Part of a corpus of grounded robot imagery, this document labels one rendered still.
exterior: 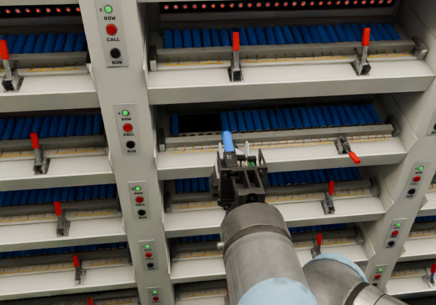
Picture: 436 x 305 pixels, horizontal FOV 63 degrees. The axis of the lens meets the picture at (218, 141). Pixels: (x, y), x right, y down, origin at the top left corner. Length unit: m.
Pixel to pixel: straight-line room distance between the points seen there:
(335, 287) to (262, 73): 0.43
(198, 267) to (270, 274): 0.73
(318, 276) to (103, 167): 0.52
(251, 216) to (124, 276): 0.73
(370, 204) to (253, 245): 0.70
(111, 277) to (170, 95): 0.62
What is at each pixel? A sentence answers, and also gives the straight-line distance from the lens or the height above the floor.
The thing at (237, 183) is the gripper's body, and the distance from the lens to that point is 0.53.
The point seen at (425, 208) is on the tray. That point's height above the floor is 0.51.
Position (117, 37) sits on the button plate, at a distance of 0.68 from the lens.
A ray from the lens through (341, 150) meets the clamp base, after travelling 0.89.
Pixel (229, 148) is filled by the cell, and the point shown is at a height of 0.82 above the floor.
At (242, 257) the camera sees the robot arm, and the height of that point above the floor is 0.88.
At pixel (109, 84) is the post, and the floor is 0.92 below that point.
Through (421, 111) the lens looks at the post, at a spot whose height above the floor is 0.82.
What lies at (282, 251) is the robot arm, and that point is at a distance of 0.42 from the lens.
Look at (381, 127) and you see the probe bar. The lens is 0.96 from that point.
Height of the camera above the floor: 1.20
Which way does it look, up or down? 34 degrees down
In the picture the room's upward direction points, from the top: straight up
